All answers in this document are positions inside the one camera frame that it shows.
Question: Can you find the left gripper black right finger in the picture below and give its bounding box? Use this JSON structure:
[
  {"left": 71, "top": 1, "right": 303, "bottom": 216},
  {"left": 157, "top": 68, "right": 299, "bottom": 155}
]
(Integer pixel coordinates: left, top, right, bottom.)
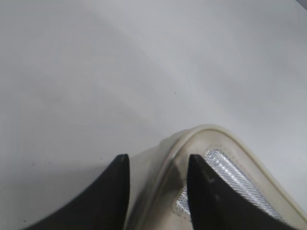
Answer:
[{"left": 187, "top": 154, "right": 291, "bottom": 230}]

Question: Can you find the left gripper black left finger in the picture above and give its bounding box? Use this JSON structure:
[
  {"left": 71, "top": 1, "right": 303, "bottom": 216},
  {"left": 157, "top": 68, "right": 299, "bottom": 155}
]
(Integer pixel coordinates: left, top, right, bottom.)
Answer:
[{"left": 29, "top": 154, "right": 130, "bottom": 230}]

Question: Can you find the cream bag with grey panel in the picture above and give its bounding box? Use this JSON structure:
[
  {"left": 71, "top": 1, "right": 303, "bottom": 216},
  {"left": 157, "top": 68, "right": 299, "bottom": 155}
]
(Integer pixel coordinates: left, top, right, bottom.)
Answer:
[{"left": 125, "top": 125, "right": 307, "bottom": 230}]

